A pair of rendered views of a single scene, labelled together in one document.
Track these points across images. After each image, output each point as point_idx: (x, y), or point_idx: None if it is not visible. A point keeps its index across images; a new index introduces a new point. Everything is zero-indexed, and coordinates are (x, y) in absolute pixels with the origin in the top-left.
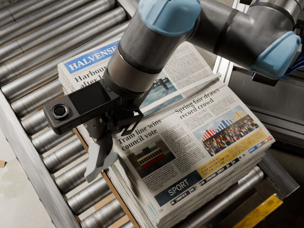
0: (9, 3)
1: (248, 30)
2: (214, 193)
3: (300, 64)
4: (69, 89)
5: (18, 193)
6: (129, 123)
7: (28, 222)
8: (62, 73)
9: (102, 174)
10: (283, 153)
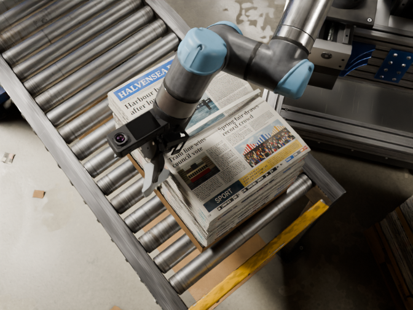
0: (42, 23)
1: (269, 61)
2: (260, 202)
3: (356, 64)
4: (120, 115)
5: (62, 224)
6: (177, 144)
7: (77, 254)
8: (112, 101)
9: (155, 192)
10: (353, 161)
